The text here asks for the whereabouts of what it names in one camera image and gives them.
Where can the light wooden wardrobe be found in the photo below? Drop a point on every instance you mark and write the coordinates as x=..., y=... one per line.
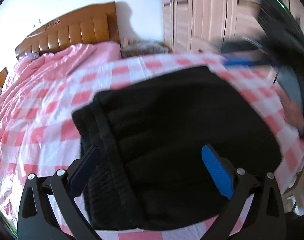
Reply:
x=201, y=25

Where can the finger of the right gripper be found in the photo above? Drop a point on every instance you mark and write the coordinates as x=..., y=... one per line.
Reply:
x=241, y=61

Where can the pink quilt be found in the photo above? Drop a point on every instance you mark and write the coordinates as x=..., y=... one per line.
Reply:
x=57, y=64

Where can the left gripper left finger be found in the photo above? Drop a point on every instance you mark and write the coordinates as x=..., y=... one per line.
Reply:
x=36, y=218

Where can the wooden bed headboard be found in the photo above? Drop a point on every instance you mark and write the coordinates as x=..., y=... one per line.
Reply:
x=91, y=24

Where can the person right hand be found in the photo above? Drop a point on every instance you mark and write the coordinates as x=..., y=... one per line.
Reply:
x=293, y=115

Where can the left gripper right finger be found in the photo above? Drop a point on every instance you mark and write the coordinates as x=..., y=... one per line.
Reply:
x=266, y=217

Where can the pink checkered bed sheet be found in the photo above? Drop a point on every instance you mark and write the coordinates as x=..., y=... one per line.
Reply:
x=37, y=134

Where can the black pants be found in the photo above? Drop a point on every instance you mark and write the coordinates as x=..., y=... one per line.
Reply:
x=149, y=172

